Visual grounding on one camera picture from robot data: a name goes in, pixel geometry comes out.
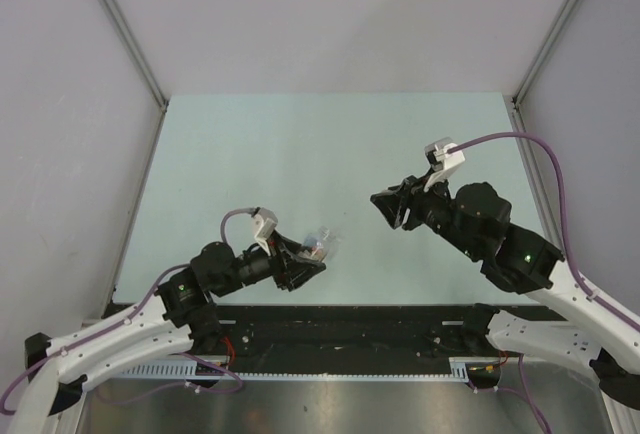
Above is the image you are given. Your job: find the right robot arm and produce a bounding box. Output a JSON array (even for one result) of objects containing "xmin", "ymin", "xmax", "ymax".
[{"xmin": 370, "ymin": 176, "xmax": 639, "ymax": 409}]

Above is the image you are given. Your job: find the grey slotted cable duct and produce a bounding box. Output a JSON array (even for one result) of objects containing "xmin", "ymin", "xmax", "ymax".
[{"xmin": 114, "ymin": 357, "xmax": 471, "ymax": 384}]

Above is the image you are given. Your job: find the aluminium front beam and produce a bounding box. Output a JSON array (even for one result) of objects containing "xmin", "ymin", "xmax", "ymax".
[{"xmin": 72, "ymin": 318, "xmax": 617, "ymax": 363}]

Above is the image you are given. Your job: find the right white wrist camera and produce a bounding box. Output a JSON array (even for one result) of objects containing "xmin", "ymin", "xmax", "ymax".
[{"xmin": 424, "ymin": 137, "xmax": 465, "ymax": 192}]

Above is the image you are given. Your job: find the left aluminium frame post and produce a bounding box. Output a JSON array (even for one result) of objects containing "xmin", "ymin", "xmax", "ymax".
[{"xmin": 98, "ymin": 0, "xmax": 168, "ymax": 113}]

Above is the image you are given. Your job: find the aluminium frame post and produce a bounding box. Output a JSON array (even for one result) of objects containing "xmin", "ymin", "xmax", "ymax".
[
  {"xmin": 511, "ymin": 0, "xmax": 582, "ymax": 107},
  {"xmin": 98, "ymin": 0, "xmax": 168, "ymax": 113}
]

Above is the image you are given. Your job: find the right aluminium frame post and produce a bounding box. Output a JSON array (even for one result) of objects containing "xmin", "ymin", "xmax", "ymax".
[{"xmin": 511, "ymin": 0, "xmax": 582, "ymax": 107}]

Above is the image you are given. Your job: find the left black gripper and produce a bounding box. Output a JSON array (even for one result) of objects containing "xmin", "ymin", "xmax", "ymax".
[{"xmin": 215, "ymin": 230, "xmax": 325, "ymax": 296}]

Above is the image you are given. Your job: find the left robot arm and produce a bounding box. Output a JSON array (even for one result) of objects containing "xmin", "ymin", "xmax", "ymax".
[{"xmin": 25, "ymin": 232, "xmax": 326, "ymax": 415}]

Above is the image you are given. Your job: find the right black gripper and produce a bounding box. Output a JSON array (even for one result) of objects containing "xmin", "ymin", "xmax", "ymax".
[{"xmin": 371, "ymin": 166, "xmax": 482, "ymax": 259}]

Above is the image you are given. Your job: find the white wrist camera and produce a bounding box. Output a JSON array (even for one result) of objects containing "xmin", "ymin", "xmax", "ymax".
[
  {"xmin": 251, "ymin": 207, "xmax": 278, "ymax": 255},
  {"xmin": 424, "ymin": 137, "xmax": 465, "ymax": 192}
]

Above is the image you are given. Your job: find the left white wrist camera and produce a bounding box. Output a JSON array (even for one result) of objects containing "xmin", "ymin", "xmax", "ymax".
[{"xmin": 251, "ymin": 207, "xmax": 278, "ymax": 255}]

